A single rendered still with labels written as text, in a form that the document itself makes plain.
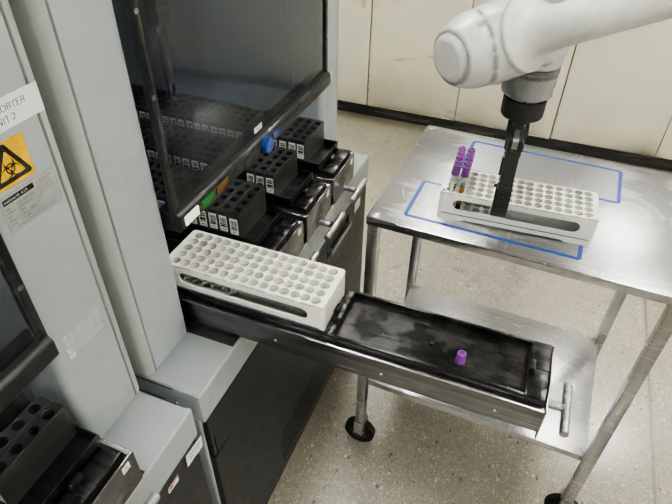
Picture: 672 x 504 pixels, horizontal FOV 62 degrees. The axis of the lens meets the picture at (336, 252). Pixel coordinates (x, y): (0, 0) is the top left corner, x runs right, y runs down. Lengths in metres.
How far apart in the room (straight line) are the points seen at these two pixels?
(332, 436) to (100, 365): 1.02
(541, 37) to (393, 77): 2.45
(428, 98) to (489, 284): 1.32
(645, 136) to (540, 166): 1.86
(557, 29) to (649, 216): 0.60
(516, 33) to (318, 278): 0.47
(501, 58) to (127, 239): 0.57
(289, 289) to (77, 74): 0.44
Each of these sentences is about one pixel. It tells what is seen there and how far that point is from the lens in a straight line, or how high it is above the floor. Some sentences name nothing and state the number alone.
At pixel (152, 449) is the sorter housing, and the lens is 0.91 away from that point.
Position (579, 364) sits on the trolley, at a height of 0.28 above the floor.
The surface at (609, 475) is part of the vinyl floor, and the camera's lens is 1.87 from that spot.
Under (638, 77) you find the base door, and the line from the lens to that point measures 3.11.
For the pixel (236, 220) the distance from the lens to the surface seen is 1.05.
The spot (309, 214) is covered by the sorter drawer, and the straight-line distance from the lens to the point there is 1.17.
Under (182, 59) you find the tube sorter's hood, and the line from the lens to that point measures 0.83.
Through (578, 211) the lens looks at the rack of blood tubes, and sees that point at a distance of 1.15.
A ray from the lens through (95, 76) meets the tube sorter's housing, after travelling 0.72.
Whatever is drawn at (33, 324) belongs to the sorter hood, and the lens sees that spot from 0.71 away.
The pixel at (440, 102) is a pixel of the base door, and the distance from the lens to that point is 3.23.
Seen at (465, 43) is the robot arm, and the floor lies 1.23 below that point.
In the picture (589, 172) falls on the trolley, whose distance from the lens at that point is 1.42.
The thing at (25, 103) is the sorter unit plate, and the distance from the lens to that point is 0.66.
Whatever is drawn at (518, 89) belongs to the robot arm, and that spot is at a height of 1.10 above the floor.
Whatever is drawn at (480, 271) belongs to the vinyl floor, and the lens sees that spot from 2.33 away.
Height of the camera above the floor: 1.49
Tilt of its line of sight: 39 degrees down
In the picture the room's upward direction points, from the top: 1 degrees clockwise
